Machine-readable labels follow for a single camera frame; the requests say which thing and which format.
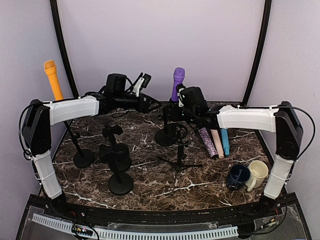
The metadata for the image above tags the beige microphone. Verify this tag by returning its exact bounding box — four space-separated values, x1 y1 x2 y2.
210 129 224 159

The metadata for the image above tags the purple microphone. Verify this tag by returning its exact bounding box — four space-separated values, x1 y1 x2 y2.
171 67 186 102

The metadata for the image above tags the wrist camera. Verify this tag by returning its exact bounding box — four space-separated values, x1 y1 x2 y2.
132 73 152 97
176 83 186 108

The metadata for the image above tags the left black frame post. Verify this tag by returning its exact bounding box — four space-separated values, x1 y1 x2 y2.
49 0 80 98

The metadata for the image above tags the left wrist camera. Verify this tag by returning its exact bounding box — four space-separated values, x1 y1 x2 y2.
132 73 152 97

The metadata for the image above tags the black stand of blue microphone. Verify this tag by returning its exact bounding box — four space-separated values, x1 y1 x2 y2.
108 159 134 196

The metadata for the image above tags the white cable tray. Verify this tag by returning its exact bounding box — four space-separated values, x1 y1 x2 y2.
31 213 239 240

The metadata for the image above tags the black tripod shock-mount stand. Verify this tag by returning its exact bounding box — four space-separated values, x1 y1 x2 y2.
157 122 204 196

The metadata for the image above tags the black stand of beige microphone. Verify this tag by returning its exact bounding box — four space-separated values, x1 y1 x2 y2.
98 124 132 172

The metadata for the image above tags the orange microphone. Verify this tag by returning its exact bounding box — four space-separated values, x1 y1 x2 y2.
43 60 64 101

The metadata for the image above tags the black stand of orange microphone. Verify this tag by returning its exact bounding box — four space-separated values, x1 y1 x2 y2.
63 121 96 169

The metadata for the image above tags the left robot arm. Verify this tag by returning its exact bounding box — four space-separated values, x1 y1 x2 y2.
18 73 162 218

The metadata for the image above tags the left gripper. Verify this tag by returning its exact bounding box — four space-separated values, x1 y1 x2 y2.
115 91 163 114

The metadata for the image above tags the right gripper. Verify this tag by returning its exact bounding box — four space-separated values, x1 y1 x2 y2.
165 103 198 125

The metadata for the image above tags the black frame post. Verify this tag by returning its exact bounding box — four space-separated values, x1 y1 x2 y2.
241 0 272 106
49 0 80 98

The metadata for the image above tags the right black frame post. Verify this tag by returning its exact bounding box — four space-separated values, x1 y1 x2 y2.
241 0 272 106

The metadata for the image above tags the glitter silver-head microphone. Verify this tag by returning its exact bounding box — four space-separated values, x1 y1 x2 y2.
198 127 218 159

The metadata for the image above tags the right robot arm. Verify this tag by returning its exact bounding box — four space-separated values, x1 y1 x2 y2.
163 84 304 217

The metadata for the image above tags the cream mug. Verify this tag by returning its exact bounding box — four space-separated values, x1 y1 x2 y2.
245 160 269 192

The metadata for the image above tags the black stand of purple microphone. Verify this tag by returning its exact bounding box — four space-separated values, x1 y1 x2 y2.
154 102 177 147

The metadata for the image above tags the dark blue mug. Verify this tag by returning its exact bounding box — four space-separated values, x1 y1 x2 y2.
225 164 251 191

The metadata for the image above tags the black front rail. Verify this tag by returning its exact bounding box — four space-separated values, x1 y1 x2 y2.
44 192 286 230

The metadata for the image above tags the blue microphone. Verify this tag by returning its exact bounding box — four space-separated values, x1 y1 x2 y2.
220 128 230 156

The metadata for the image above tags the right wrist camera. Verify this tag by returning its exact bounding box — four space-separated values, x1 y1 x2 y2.
176 83 186 108

